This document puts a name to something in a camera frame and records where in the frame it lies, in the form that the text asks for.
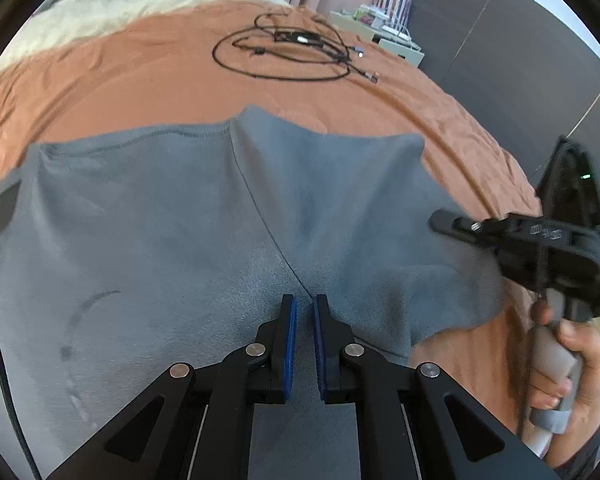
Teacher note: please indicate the black adapter box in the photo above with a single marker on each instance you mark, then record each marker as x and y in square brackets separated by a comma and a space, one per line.
[294, 37]

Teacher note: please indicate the cream duvet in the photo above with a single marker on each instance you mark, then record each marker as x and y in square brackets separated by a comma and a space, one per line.
[105, 5]

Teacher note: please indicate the grey t-shirt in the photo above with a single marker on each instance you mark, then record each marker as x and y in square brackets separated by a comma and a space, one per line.
[180, 235]

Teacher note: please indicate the white bedside cabinet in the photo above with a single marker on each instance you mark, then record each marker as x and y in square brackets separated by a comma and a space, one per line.
[400, 45]

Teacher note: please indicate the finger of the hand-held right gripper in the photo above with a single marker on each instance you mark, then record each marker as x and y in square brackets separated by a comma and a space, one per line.
[450, 222]

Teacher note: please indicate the striped gift bag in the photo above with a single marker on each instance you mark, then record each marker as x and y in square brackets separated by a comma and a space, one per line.
[395, 2]

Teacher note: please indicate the orange blanket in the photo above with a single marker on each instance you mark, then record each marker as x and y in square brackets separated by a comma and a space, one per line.
[155, 70]

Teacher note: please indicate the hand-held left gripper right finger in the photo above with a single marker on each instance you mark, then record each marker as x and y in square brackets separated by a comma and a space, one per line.
[319, 345]

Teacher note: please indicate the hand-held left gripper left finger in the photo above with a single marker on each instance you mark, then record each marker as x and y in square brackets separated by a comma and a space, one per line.
[291, 345]

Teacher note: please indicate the dark grey wardrobe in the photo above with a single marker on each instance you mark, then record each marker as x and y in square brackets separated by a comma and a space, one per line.
[505, 35]

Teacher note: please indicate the person's right hand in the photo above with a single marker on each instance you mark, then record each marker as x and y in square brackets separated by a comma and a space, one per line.
[592, 365]

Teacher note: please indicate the person's right forearm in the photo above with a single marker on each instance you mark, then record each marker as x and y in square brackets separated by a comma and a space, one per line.
[585, 455]

